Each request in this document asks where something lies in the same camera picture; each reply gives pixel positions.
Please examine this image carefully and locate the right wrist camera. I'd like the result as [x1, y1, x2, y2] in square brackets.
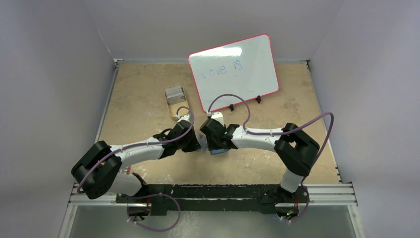
[210, 112, 225, 125]

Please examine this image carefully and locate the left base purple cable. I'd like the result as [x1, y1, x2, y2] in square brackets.
[126, 192, 182, 233]

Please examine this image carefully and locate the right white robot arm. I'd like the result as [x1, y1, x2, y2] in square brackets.
[200, 118, 320, 202]

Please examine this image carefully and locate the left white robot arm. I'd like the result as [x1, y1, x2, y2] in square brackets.
[71, 119, 201, 203]

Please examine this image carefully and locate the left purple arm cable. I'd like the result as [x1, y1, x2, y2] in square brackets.
[76, 106, 195, 194]

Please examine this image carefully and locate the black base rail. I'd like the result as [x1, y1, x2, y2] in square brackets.
[116, 184, 310, 220]

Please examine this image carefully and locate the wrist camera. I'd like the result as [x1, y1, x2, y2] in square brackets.
[210, 112, 225, 125]
[177, 114, 192, 123]

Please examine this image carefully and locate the beige oval tray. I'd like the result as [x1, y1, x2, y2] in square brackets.
[166, 94, 189, 120]

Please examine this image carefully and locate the blue leather card holder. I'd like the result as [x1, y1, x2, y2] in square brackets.
[198, 134, 229, 156]

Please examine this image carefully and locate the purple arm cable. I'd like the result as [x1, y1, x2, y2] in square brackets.
[207, 94, 335, 184]
[76, 106, 195, 194]

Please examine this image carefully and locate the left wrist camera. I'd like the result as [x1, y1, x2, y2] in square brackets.
[177, 114, 192, 123]

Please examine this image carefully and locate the red framed whiteboard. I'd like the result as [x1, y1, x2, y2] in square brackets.
[188, 34, 280, 112]

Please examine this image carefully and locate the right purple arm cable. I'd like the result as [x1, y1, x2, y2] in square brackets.
[207, 94, 335, 184]

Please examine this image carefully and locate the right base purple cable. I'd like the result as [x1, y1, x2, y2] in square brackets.
[279, 195, 313, 224]

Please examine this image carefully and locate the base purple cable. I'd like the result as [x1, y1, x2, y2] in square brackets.
[279, 195, 313, 224]
[126, 192, 182, 233]

